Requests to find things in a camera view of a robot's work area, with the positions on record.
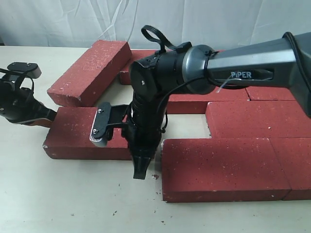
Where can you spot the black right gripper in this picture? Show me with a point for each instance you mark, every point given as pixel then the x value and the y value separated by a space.
pixel 145 128

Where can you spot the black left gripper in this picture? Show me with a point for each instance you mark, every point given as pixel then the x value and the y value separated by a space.
pixel 19 106

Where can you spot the angled red brick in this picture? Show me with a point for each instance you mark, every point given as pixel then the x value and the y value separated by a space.
pixel 85 80

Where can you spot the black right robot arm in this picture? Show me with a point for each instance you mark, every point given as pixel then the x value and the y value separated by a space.
pixel 187 69

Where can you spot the red brick front row large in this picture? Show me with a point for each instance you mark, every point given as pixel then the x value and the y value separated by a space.
pixel 221 170

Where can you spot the red brick back row left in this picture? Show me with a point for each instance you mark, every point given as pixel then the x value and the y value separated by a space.
pixel 136 55

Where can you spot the red brick second row right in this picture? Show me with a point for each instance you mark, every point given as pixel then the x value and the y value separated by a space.
pixel 269 93

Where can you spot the red brick third row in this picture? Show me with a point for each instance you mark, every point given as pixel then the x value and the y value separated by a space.
pixel 257 119

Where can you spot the red brick front right edge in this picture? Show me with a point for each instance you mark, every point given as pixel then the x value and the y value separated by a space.
pixel 294 155

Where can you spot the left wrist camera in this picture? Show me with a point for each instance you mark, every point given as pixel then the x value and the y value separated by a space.
pixel 31 69

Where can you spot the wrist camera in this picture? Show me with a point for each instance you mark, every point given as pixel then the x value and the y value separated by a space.
pixel 107 118
pixel 31 69

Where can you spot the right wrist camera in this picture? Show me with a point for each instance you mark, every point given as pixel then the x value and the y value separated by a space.
pixel 107 118

